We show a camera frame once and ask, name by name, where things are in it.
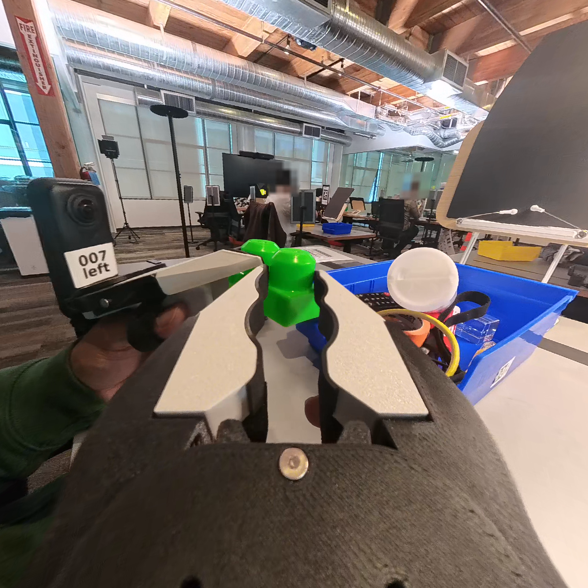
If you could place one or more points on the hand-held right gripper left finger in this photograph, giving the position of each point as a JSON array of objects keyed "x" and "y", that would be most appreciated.
[{"x": 211, "y": 367}]

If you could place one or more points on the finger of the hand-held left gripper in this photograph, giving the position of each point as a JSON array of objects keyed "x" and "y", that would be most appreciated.
[{"x": 206, "y": 271}]

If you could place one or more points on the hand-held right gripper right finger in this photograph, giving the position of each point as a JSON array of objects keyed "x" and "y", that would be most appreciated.
[{"x": 372, "y": 372}]

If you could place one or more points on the green plastic toy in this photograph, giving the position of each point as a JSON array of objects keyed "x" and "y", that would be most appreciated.
[{"x": 289, "y": 289}]

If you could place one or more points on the large blue plastic bin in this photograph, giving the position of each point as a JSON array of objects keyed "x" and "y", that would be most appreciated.
[{"x": 519, "y": 312}]

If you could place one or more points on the person's left forearm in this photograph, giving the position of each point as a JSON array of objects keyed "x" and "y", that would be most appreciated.
[{"x": 41, "y": 413}]

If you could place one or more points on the person's right hand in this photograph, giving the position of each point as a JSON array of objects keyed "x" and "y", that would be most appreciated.
[{"x": 313, "y": 411}]

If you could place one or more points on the person's left hand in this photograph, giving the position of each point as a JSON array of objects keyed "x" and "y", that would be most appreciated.
[{"x": 115, "y": 358}]

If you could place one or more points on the black office chair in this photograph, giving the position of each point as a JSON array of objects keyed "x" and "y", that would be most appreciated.
[{"x": 216, "y": 220}]

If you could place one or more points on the red fire extinguisher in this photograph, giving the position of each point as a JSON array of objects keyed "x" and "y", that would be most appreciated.
[{"x": 88, "y": 173}]

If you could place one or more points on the white recycling cabinet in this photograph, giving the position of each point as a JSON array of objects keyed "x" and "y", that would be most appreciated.
[{"x": 23, "y": 248}]

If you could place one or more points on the orange tape roll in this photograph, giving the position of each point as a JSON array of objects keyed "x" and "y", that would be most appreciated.
[{"x": 418, "y": 330}]

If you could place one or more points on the black remote control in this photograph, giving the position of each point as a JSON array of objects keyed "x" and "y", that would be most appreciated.
[{"x": 376, "y": 301}]

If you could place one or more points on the white plastic bottle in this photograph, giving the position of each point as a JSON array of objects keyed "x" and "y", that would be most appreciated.
[{"x": 422, "y": 280}]

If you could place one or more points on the black computer monitor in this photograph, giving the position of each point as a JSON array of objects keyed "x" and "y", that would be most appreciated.
[{"x": 250, "y": 172}]

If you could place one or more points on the clear plastic case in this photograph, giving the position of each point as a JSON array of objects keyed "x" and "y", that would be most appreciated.
[{"x": 477, "y": 328}]

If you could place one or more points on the grey monitor on stand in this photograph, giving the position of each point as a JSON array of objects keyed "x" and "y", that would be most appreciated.
[{"x": 303, "y": 206}]

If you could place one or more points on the white printed paper sheet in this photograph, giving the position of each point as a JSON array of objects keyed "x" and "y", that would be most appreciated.
[{"x": 321, "y": 254}]

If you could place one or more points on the black pole with ribbed disc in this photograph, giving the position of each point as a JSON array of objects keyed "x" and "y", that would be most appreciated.
[{"x": 172, "y": 138}]

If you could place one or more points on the small blue bin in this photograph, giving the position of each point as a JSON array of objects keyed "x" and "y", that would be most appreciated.
[{"x": 336, "y": 228}]

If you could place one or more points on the long wooden table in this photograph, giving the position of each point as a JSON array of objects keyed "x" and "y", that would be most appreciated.
[{"x": 340, "y": 236}]

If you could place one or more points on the open laptop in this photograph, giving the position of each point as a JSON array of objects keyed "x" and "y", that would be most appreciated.
[{"x": 337, "y": 202}]

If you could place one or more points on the yellow storage bin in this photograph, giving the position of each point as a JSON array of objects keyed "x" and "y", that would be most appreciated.
[{"x": 507, "y": 250}]

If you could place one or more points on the white metal stand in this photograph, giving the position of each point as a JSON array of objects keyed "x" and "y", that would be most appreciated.
[{"x": 519, "y": 229}]

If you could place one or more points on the person's green jacket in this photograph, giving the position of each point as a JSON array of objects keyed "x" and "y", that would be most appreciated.
[{"x": 23, "y": 528}]

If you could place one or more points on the dark panel with wooden edge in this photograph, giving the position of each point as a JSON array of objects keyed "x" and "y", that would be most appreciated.
[{"x": 528, "y": 138}]

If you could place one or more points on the wooden support post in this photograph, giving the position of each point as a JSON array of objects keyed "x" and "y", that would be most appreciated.
[{"x": 41, "y": 92}]

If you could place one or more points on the metal air duct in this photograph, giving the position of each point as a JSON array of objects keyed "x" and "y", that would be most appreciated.
[
  {"x": 367, "y": 41},
  {"x": 206, "y": 73}
]

